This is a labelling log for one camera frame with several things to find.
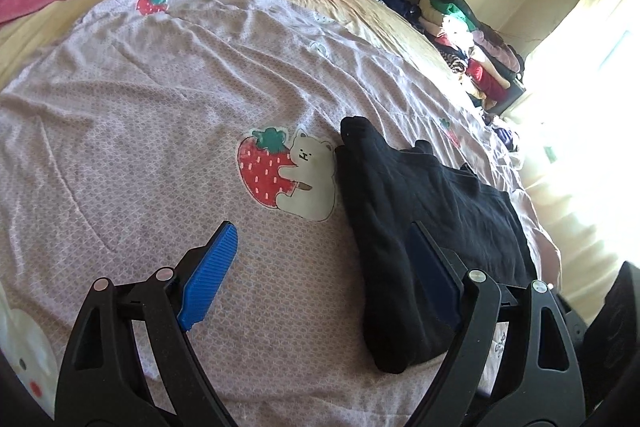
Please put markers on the black sweater with orange patches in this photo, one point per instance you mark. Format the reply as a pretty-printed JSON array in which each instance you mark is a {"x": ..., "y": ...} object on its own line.
[{"x": 410, "y": 187}]

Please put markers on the navy cloth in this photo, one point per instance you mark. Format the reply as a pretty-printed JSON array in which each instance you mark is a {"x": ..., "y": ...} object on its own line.
[{"x": 400, "y": 4}]

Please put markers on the light curtain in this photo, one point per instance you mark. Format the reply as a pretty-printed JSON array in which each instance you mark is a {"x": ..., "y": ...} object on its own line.
[{"x": 590, "y": 157}]

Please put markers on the lilac strawberry print blanket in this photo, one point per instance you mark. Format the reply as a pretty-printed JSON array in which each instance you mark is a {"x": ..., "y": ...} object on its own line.
[{"x": 150, "y": 132}]

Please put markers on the pile of folded clothes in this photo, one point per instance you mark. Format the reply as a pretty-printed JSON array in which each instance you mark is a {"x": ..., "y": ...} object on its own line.
[{"x": 480, "y": 52}]

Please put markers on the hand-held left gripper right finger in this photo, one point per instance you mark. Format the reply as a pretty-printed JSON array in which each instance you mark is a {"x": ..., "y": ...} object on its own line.
[{"x": 431, "y": 279}]

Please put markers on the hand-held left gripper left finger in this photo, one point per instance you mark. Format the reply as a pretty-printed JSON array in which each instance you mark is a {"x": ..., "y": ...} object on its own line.
[{"x": 210, "y": 277}]

